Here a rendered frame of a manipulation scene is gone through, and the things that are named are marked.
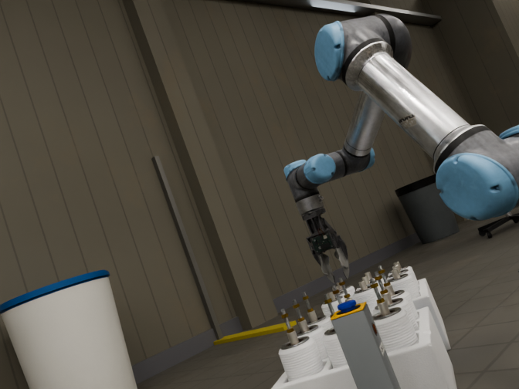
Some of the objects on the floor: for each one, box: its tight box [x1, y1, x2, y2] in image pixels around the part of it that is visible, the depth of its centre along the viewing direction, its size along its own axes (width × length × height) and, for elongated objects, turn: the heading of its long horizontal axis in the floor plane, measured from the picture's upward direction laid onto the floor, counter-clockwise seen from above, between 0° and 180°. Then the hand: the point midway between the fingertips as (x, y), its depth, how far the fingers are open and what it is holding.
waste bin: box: [395, 174, 460, 244], centre depth 557 cm, size 54×53×67 cm
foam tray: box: [271, 306, 457, 389], centre depth 130 cm, size 39×39×18 cm
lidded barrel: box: [0, 270, 137, 389], centre depth 274 cm, size 60×60×73 cm
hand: (340, 275), depth 145 cm, fingers open, 3 cm apart
